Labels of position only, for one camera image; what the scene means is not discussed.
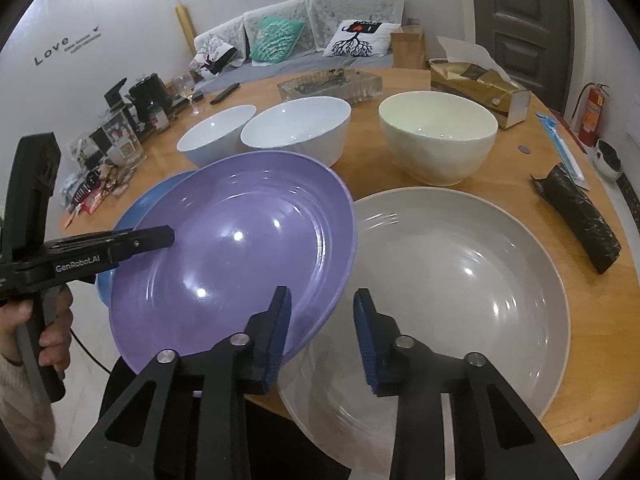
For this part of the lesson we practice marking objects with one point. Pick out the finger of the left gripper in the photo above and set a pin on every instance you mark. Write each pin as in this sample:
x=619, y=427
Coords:
x=129, y=243

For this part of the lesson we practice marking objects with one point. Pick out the gold tissue box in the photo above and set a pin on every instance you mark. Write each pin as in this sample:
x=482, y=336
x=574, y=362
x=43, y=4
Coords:
x=468, y=70

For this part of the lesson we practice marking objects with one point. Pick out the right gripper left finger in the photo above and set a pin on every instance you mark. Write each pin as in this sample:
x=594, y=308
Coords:
x=267, y=332

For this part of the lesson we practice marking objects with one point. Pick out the clear photo frame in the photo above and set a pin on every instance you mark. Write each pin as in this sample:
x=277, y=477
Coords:
x=117, y=140

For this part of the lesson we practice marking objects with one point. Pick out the black white cushion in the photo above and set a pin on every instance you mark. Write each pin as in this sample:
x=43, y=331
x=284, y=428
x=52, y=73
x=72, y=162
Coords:
x=213, y=58

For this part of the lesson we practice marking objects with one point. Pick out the black wrapped roll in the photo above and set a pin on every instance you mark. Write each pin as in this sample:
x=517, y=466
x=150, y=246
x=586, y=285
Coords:
x=581, y=216

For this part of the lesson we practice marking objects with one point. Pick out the blue toothbrush package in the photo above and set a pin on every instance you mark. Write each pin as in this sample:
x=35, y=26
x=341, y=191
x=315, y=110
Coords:
x=568, y=160

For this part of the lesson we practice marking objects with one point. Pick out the white black helmet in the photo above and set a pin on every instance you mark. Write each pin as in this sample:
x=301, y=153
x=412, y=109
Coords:
x=606, y=161

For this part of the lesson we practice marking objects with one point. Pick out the purple plate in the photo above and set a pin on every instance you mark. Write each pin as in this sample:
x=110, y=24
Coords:
x=243, y=227

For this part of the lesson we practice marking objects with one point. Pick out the white bowl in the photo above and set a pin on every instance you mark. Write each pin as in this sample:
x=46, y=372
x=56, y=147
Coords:
x=315, y=126
x=216, y=137

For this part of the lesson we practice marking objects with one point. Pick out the grey plate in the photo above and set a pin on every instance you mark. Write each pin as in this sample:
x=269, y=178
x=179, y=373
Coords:
x=455, y=272

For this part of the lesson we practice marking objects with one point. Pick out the glass ashtray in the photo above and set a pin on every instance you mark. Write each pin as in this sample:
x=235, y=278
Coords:
x=353, y=86

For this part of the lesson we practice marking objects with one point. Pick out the grey sofa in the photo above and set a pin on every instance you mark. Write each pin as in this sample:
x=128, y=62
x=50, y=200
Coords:
x=321, y=19

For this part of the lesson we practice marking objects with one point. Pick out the black kettle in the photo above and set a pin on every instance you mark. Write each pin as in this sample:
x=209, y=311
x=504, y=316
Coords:
x=150, y=90

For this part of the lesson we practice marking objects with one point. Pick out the wine glass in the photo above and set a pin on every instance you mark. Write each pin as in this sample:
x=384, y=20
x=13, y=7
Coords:
x=184, y=86

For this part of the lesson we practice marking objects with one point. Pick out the cream bowl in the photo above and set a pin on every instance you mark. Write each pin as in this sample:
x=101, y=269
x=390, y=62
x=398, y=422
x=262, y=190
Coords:
x=438, y=138

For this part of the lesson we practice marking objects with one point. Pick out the teal cushion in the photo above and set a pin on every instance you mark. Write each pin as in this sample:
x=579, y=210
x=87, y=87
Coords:
x=276, y=39

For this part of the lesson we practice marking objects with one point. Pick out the dark door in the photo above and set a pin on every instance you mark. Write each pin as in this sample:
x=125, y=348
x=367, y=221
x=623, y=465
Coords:
x=533, y=41

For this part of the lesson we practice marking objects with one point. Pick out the white tree cushion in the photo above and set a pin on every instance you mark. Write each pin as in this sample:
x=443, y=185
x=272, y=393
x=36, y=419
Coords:
x=360, y=39

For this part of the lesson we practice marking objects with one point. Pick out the black remote control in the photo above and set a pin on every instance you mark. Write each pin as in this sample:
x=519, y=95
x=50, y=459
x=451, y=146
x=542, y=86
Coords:
x=224, y=94

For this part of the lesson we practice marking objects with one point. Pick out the red fire extinguisher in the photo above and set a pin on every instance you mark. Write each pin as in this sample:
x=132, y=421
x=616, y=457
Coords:
x=590, y=105

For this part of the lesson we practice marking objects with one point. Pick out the green jar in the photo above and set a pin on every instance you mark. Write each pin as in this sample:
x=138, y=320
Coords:
x=157, y=117

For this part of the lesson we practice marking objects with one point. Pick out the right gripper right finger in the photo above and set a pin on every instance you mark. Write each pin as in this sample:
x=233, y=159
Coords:
x=376, y=334

